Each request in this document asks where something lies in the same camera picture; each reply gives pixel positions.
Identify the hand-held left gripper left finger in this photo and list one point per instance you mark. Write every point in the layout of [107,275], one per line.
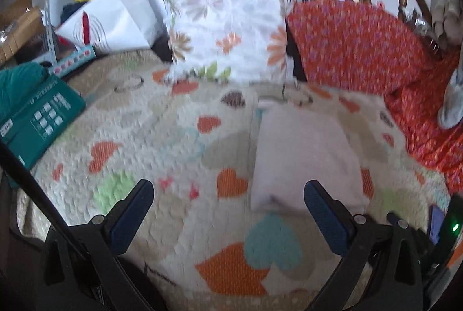
[130,220]

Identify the floral leaf print pillow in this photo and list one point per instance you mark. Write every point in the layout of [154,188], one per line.
[224,29]

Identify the pale pink small garment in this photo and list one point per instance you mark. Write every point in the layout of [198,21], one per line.
[304,159]

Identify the cardboard box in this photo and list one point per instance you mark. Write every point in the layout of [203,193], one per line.
[18,32]

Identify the heart pattern quilted blanket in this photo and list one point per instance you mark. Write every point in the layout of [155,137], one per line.
[162,137]

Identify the beige plush toy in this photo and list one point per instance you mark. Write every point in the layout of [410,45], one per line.
[448,14]

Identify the red floral cloth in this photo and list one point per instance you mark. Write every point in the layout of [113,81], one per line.
[354,43]

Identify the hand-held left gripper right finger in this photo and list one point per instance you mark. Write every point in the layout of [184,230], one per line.
[325,224]

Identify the grey cloth object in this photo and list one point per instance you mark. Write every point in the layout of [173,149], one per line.
[450,108]

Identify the teal tissue package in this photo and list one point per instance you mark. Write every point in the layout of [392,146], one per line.
[36,123]

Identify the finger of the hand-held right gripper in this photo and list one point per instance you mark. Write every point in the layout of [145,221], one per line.
[436,224]

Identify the long pink patterned box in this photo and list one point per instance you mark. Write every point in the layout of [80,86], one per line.
[72,61]

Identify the white perforated metal post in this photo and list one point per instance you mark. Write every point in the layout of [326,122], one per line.
[49,25]

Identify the white paper bag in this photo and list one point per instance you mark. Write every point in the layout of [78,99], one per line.
[119,14]

